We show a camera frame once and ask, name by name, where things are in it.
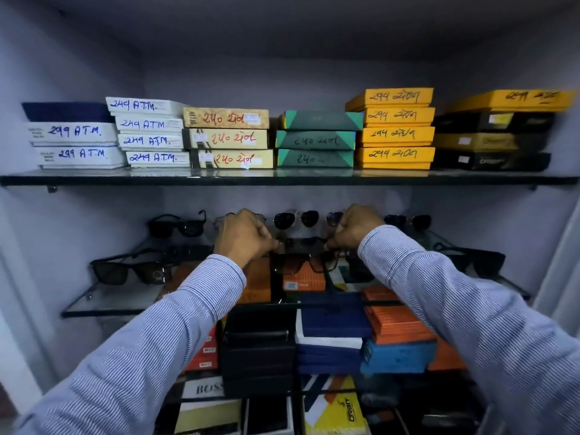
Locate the white and beige box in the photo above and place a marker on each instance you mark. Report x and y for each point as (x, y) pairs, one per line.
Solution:
(206, 407)

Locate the short glass shelf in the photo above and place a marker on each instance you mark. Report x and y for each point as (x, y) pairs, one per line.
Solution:
(113, 301)

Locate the black box with label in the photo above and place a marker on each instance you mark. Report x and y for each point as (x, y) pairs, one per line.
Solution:
(494, 122)
(491, 161)

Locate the orange box with white label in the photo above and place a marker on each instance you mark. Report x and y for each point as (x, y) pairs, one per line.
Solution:
(306, 280)

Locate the dark round sunglasses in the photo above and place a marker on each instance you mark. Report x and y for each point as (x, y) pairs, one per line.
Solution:
(419, 221)

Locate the navy blue box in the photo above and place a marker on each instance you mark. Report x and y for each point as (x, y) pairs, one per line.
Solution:
(335, 317)

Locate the stack of black boxes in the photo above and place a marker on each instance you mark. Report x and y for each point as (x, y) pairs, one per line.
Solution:
(258, 353)

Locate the black rectangular sunglasses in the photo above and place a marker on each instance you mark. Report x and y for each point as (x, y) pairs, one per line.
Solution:
(113, 272)

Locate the plain orange box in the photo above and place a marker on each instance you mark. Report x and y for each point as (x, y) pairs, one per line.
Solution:
(258, 283)

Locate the black thick-frame sunglasses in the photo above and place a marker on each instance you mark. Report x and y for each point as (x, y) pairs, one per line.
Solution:
(179, 227)

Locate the wide yellow handwritten box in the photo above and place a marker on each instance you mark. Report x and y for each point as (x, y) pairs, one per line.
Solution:
(512, 100)

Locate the silver aviator sunglasses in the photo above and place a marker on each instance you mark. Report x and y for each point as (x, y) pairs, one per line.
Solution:
(285, 220)

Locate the low glass shelf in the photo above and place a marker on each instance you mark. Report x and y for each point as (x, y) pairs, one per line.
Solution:
(272, 395)

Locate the green box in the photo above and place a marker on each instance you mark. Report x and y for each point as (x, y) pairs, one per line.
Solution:
(316, 158)
(316, 140)
(321, 120)

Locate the thin-frame sunglasses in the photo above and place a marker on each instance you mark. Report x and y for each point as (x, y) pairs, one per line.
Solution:
(262, 217)

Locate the light blue box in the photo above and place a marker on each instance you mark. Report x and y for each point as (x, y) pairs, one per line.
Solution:
(396, 357)

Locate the yellow and black box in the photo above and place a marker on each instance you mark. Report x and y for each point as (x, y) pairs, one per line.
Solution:
(489, 141)

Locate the flat orange box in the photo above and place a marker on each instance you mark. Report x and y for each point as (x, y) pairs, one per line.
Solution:
(446, 357)

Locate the beige marbled box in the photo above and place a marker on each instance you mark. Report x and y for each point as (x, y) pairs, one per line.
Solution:
(226, 139)
(226, 118)
(235, 159)

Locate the white and blue box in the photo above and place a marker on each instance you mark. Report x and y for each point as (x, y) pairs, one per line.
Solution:
(324, 342)

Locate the dark blue flat box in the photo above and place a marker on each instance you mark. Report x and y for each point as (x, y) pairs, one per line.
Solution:
(68, 112)

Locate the multicoloured patterned box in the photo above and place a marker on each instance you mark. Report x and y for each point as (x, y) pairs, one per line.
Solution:
(344, 278)

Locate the black wraparound sunglasses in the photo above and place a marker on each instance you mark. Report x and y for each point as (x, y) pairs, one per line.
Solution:
(480, 262)

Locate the person's right fingers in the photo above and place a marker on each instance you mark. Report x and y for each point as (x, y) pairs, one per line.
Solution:
(340, 235)

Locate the black box white rim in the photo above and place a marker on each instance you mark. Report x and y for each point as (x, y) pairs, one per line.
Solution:
(268, 416)

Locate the dark brown-lens sunglasses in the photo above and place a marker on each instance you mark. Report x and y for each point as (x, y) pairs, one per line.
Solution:
(301, 258)

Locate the large white handwritten box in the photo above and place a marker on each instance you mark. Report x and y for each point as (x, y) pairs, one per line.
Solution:
(72, 132)
(79, 156)

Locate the person's left hand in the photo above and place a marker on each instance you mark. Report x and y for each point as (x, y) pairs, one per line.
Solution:
(238, 237)

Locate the yellow white striped box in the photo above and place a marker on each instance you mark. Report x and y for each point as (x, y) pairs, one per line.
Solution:
(333, 410)

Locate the ribbed orange box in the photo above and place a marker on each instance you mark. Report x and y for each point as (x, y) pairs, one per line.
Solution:
(394, 319)

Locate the red box with labels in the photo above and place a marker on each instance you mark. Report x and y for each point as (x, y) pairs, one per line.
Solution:
(206, 355)

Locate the metal-frame sunglasses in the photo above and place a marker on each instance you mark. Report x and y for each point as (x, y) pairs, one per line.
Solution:
(333, 219)

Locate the person's left forearm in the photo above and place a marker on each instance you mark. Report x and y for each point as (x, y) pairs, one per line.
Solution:
(149, 348)

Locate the orange-yellow handwritten box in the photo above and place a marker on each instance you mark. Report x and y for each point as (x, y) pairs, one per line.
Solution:
(392, 98)
(394, 156)
(396, 134)
(398, 116)

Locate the long glass shelf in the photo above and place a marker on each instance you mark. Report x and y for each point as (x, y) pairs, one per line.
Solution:
(290, 178)

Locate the person's right forearm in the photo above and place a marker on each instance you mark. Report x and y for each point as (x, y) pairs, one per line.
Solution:
(475, 330)

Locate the person's right hand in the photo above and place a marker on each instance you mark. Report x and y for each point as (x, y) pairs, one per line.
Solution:
(358, 224)

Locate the small white handwritten box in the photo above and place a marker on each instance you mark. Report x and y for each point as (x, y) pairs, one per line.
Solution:
(152, 141)
(158, 158)
(149, 124)
(145, 106)

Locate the dark blue textured box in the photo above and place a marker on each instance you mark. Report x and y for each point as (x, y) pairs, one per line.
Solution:
(326, 360)

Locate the person's left fingers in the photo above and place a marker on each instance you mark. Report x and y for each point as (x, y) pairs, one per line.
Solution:
(265, 242)

